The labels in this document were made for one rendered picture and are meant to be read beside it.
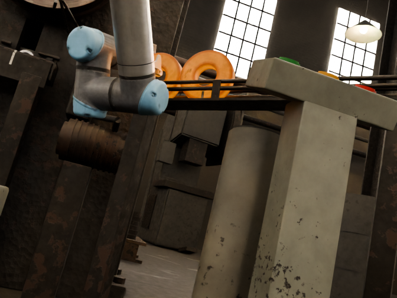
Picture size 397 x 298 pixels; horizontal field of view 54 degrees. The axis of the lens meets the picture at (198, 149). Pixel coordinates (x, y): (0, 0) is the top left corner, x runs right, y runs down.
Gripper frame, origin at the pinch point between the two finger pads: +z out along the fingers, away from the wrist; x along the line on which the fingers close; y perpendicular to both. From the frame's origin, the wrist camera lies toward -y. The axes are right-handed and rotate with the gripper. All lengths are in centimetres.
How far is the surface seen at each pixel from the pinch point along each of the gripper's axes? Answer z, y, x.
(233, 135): -28.8, -13.4, -34.3
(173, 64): -0.3, 3.3, -5.1
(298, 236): -44, -26, -51
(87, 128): -12.7, -17.4, 13.6
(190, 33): 640, 155, 292
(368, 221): 222, -76, -72
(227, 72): -0.7, 2.1, -21.8
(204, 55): 0.8, 6.6, -13.7
